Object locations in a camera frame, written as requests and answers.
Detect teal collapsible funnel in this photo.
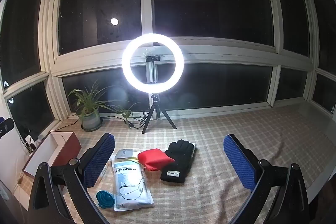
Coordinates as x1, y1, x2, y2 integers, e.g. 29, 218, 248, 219
96, 190, 115, 209

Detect black power cable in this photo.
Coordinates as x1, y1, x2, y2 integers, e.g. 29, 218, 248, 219
123, 111, 153, 130

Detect black tripod stand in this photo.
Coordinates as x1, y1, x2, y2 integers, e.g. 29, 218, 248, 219
142, 93, 177, 134

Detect white ring light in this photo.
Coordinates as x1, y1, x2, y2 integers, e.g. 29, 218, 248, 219
121, 32, 185, 94

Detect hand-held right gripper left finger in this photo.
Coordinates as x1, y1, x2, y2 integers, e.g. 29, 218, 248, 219
28, 133, 116, 224

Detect red cloth pouch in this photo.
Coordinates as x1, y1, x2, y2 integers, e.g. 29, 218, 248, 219
137, 148, 175, 172

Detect black knit gloves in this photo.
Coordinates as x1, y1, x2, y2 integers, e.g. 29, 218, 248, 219
161, 139, 197, 184

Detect beige plaid blanket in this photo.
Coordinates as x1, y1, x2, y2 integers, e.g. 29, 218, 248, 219
16, 106, 336, 224

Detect grey foil packet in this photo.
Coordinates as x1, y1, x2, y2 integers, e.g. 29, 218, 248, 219
115, 149, 134, 160

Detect potted green plant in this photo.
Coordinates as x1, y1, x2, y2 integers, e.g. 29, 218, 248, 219
68, 81, 139, 132

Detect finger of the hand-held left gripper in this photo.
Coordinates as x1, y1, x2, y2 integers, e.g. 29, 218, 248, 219
0, 118, 15, 138

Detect face mask packet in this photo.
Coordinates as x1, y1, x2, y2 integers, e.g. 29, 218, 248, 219
112, 157, 154, 212

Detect black power adapter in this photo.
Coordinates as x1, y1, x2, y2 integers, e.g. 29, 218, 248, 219
25, 130, 40, 154

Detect white window frame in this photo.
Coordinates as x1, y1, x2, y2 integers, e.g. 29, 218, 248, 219
0, 0, 336, 122

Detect red cardboard box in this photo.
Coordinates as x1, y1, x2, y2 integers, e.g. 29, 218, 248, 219
22, 130, 82, 189

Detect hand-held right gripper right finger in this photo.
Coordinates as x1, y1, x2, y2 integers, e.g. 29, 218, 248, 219
223, 134, 310, 224

